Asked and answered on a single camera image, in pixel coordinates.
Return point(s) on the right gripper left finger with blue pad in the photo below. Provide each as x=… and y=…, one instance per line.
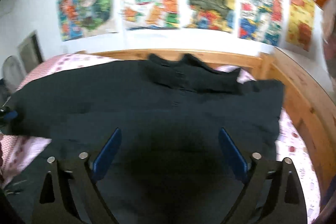
x=70, y=186

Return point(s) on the wooden bed frame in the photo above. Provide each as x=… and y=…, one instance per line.
x=310, y=108

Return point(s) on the red checkered pink pillow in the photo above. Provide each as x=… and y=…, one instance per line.
x=40, y=71

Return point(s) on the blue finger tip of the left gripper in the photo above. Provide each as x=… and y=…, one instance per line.
x=6, y=114

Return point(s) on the swimming girl blue drawing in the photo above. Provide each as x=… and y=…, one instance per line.
x=69, y=21

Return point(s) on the blond boy drawing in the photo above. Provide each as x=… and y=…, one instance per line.
x=96, y=17

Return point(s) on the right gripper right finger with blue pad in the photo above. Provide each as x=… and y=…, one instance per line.
x=271, y=193

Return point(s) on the pink apple print duvet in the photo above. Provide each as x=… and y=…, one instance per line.
x=18, y=153

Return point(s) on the grey wall panel door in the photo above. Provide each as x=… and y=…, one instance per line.
x=30, y=52

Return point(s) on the black puffer jacket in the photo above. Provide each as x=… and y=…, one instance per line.
x=169, y=168

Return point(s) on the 2024 dragon drawing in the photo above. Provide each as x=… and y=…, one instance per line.
x=261, y=21

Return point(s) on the bagged blue bedding bundle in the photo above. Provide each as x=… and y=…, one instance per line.
x=328, y=35

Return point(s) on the yellow bear and chick drawing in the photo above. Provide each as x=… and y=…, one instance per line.
x=300, y=23

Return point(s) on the standing electric fan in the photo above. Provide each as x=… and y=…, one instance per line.
x=12, y=73

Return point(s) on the oranges and drink drawing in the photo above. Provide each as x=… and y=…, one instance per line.
x=150, y=14

